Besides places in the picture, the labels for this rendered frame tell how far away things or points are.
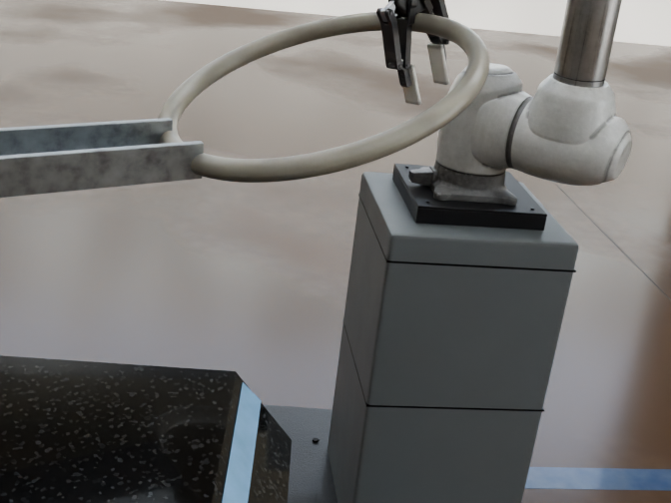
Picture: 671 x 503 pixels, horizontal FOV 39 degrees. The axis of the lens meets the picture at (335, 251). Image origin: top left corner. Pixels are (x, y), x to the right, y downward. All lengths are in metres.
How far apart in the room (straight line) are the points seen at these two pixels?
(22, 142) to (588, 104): 1.08
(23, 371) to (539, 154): 1.10
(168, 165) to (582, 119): 0.92
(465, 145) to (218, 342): 1.36
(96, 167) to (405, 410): 1.08
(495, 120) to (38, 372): 1.08
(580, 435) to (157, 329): 1.36
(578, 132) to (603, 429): 1.28
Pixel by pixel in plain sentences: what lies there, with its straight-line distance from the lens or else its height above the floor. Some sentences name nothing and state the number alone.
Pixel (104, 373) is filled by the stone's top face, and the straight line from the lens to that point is 1.31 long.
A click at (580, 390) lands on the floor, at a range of 3.16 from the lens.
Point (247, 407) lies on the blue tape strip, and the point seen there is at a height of 0.80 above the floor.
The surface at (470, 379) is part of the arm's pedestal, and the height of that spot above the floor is 0.47.
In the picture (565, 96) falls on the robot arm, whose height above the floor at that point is 1.10.
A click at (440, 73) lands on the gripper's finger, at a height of 1.17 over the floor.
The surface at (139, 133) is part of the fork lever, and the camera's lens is 1.36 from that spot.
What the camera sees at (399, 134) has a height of 1.17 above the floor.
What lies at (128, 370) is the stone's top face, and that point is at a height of 0.82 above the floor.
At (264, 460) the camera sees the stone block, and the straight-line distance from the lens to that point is 1.24.
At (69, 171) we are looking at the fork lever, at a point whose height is 1.09.
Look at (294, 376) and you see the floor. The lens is 2.94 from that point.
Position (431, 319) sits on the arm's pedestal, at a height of 0.61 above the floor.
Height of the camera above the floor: 1.49
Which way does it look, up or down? 23 degrees down
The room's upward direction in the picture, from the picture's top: 7 degrees clockwise
